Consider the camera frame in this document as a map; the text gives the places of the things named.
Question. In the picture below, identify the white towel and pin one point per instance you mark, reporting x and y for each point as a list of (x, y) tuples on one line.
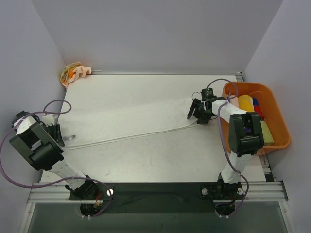
[(87, 128)]

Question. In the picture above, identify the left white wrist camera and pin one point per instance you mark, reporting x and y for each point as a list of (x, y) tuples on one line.
[(49, 120)]

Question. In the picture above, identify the orange plastic basket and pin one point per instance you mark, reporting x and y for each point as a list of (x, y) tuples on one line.
[(272, 114)]

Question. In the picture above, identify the red cloth in basket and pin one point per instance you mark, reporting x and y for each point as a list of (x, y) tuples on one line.
[(257, 108)]

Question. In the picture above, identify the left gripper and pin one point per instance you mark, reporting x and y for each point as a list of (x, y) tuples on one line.
[(57, 133)]

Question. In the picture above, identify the pink rolled towel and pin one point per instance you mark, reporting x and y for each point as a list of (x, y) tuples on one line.
[(234, 101)]

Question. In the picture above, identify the yellow rolled towel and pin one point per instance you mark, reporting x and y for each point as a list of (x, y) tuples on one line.
[(246, 103)]

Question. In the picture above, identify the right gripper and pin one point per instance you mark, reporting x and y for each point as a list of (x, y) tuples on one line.
[(199, 109)]

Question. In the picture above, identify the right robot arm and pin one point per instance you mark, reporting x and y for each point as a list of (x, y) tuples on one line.
[(245, 138)]

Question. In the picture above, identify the aluminium frame rail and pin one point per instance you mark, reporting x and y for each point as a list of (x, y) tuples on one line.
[(254, 191)]

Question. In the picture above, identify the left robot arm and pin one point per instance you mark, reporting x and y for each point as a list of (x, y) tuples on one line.
[(39, 141)]

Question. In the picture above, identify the crumpled orange cloth pile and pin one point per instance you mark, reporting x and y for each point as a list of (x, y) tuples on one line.
[(72, 72)]

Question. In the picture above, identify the green rolled towel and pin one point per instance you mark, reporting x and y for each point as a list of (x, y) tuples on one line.
[(267, 136)]

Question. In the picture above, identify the black base mat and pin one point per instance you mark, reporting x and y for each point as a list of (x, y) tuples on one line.
[(161, 198)]

